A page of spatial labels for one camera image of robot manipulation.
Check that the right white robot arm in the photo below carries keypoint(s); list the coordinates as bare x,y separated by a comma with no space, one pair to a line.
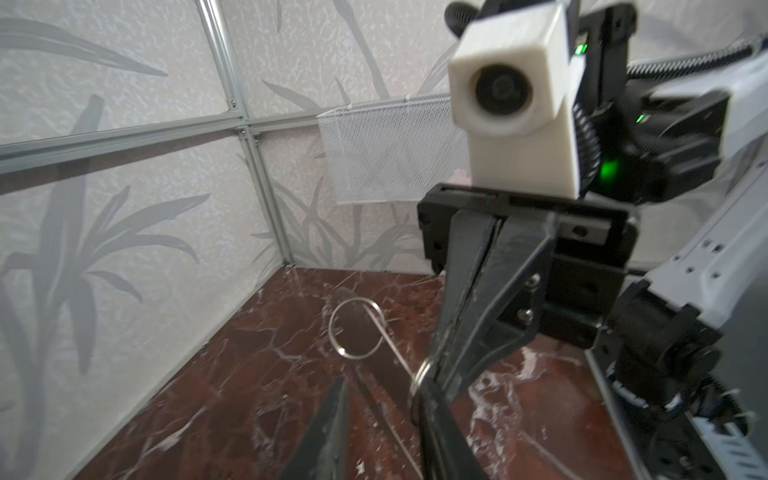
648,133

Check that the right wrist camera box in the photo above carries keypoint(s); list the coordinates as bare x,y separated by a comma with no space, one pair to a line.
513,83

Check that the white wire mesh basket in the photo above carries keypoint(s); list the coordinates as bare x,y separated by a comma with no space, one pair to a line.
393,150

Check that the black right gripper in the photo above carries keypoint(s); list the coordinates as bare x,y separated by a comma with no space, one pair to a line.
497,270

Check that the aluminium frame profiles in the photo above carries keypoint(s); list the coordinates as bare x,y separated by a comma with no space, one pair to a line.
237,120

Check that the white slotted cable duct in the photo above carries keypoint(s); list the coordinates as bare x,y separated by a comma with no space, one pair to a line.
733,453

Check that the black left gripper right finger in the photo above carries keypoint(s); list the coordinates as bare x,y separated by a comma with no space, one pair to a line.
444,450

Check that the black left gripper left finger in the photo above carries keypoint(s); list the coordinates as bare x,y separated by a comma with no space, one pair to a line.
322,452

